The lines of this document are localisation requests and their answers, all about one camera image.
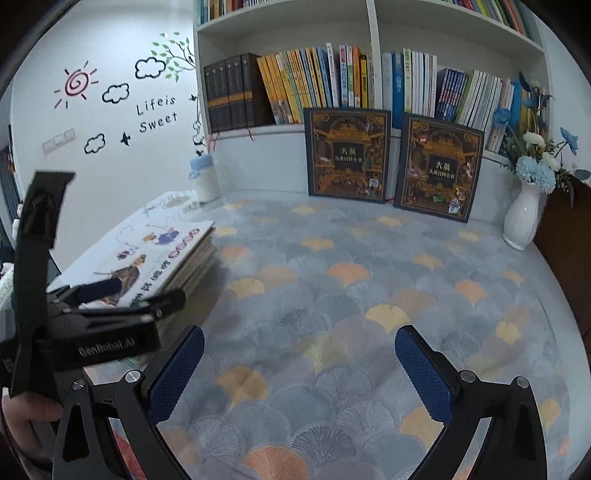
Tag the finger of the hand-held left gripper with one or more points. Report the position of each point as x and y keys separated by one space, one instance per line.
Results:
x=97 y=288
x=138 y=307

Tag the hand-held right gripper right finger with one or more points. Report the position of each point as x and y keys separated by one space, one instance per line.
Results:
x=422 y=374

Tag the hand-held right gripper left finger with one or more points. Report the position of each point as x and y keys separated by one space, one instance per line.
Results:
x=178 y=374

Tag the white costume picture book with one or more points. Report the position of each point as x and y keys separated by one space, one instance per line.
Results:
x=152 y=258

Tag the stack of thin books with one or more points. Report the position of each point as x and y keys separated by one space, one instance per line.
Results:
x=198 y=270

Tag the row of dark hardcover books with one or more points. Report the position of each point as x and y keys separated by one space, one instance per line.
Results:
x=235 y=92

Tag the row of blue white books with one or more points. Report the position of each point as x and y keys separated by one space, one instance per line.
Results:
x=461 y=97

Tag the row of yellow orange books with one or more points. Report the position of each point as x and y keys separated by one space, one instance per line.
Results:
x=314 y=78

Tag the row of mixed colourful books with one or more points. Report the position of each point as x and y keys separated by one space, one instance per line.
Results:
x=498 y=11
x=221 y=7

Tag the person's left hand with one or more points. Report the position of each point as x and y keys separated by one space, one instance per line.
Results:
x=32 y=408

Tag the white bottle blue lid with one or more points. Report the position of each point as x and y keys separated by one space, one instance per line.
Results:
x=205 y=182

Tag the white ribbed vase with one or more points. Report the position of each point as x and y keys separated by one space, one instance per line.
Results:
x=521 y=217

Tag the brown wooden cabinet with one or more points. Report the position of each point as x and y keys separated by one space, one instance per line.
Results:
x=568 y=230

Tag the dark ornate encyclopedia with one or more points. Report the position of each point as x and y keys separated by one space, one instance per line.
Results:
x=346 y=152
x=438 y=166

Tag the blue white artificial flowers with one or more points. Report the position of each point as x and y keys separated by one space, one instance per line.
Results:
x=533 y=173

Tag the white bookshelf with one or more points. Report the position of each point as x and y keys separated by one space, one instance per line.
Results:
x=375 y=27

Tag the white wall socket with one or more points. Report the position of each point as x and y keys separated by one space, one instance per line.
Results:
x=59 y=140

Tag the black lettering wall sticker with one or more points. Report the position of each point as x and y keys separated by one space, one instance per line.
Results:
x=157 y=115

